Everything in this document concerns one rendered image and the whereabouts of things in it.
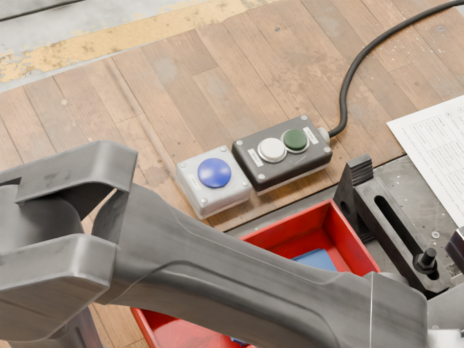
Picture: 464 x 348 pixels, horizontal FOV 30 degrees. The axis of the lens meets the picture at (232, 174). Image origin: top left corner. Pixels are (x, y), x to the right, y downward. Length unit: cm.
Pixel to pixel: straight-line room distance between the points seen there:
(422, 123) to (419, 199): 12
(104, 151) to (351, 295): 18
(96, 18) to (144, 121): 137
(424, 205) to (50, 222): 63
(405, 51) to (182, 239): 77
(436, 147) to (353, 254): 22
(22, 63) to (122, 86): 124
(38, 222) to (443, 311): 50
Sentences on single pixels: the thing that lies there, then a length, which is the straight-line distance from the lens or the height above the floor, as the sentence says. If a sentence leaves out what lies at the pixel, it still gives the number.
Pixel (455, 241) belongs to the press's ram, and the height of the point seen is 113.
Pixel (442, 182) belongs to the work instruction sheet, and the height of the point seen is 90.
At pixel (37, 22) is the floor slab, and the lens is 244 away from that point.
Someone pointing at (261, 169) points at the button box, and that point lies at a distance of 103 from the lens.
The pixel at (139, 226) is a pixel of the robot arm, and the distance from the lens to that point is 50.
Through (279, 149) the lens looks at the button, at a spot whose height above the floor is 94.
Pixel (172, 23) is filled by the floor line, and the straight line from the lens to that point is 243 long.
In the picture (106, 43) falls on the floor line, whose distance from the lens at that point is 238.
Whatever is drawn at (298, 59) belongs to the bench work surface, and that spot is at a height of 90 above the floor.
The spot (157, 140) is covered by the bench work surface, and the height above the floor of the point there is 90.
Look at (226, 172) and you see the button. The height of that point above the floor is 94.
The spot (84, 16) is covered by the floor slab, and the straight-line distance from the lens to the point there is 245.
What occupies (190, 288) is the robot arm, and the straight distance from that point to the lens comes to 51.
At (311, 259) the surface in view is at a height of 91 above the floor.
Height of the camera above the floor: 178
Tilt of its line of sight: 56 degrees down
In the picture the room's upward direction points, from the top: 10 degrees clockwise
